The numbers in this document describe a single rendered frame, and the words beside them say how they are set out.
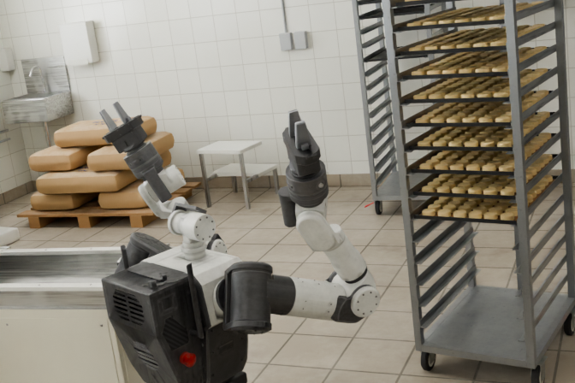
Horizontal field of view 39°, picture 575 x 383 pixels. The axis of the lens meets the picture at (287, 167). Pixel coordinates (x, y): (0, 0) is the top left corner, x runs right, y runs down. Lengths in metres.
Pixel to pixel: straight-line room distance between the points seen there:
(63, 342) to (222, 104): 4.36
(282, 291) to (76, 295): 0.71
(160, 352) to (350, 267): 0.48
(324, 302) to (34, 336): 0.93
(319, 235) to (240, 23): 4.67
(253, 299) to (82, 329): 0.70
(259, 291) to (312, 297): 0.14
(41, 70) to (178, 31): 1.38
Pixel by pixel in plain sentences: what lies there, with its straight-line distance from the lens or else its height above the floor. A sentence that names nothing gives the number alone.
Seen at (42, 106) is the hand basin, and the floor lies 0.83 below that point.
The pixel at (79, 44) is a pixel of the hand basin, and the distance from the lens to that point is 7.05.
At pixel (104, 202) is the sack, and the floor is 0.19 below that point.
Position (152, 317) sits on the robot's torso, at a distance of 1.86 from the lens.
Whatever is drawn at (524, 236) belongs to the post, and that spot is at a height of 0.64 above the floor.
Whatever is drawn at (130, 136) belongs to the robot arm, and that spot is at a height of 1.29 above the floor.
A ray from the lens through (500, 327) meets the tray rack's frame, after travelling 3.52.
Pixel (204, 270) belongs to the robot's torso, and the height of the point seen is 1.02.
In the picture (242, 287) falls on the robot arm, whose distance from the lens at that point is 1.82.
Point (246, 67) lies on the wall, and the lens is 6.43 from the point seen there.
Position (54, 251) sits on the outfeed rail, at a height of 0.90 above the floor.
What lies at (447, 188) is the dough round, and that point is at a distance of 3.16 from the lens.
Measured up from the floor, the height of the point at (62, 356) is 0.69.
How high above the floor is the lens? 1.67
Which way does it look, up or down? 13 degrees down
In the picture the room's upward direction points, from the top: 7 degrees counter-clockwise
